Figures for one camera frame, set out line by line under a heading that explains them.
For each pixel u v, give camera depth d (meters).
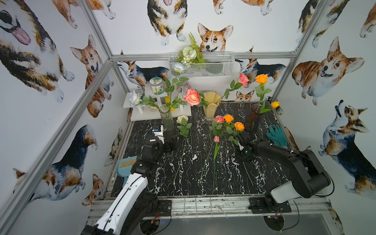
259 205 0.74
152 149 0.58
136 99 0.76
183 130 1.02
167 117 0.95
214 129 1.04
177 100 0.84
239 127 1.01
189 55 0.80
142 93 0.96
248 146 0.68
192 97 0.65
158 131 0.68
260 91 0.88
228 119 1.07
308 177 0.45
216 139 0.98
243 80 0.84
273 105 0.80
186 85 0.97
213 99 1.01
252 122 1.00
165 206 0.74
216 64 0.93
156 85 0.90
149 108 1.17
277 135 1.01
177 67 0.78
